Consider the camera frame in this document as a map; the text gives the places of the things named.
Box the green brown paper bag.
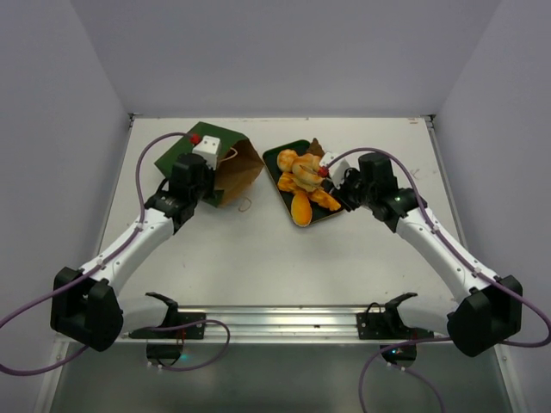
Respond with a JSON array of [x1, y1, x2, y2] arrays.
[[155, 121, 263, 207]]

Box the pale glazed fake croissant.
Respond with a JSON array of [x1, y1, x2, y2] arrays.
[[291, 153, 324, 190]]

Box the brown fake croissant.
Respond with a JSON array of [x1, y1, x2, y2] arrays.
[[306, 138, 325, 157]]

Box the orange twisted fake bread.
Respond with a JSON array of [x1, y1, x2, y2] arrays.
[[277, 172, 341, 212]]

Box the round yellow fake bun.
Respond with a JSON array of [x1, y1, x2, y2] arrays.
[[276, 149, 298, 173]]

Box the metal tongs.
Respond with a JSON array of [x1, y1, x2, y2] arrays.
[[294, 163, 329, 192]]

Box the orange sugared fake bun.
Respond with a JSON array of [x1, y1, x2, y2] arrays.
[[291, 192, 313, 227]]

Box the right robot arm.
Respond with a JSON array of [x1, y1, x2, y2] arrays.
[[320, 153, 523, 357]]

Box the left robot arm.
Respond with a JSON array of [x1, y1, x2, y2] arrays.
[[50, 153, 217, 351]]

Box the dark green tray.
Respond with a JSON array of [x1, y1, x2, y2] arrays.
[[263, 139, 344, 224]]

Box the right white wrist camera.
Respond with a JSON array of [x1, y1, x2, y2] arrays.
[[319, 152, 350, 188]]

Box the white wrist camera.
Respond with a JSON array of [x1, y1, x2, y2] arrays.
[[319, 152, 350, 188], [192, 136, 221, 170]]

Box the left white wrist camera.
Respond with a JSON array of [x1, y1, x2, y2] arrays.
[[192, 136, 221, 170]]

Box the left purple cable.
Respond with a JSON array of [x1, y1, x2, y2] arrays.
[[0, 132, 232, 375]]

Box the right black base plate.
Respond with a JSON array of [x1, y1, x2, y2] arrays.
[[356, 303, 434, 340]]

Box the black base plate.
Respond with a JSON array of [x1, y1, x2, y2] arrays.
[[356, 303, 434, 340], [129, 311, 206, 340]]

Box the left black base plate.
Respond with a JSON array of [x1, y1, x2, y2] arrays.
[[129, 311, 206, 340]]

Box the aluminium rail frame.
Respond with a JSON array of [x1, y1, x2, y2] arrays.
[[34, 112, 529, 413]]

